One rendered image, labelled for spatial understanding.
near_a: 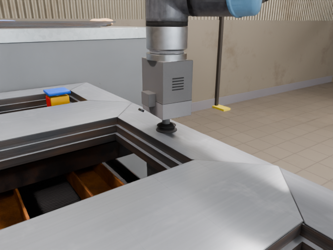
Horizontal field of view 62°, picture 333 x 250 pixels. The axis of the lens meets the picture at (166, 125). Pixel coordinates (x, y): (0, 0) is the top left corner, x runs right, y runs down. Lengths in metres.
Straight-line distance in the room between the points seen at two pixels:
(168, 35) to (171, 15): 0.03
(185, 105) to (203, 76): 3.06
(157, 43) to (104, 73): 0.65
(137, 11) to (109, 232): 2.79
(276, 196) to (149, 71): 0.30
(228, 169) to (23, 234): 0.27
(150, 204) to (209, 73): 3.34
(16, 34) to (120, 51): 0.36
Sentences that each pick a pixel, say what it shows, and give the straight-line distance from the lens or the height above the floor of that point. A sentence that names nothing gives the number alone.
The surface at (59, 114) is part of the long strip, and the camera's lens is 0.70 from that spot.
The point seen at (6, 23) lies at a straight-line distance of 1.13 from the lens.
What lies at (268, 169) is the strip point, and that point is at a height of 0.87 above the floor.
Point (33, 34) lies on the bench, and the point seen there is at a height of 1.03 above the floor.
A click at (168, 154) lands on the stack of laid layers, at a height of 0.85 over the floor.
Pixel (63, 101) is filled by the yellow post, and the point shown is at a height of 0.86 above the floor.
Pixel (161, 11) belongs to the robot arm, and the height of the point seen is 1.09.
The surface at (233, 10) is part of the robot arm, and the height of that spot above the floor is 1.09.
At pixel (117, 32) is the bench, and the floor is 1.03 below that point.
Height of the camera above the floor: 1.07
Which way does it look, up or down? 20 degrees down
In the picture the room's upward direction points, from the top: straight up
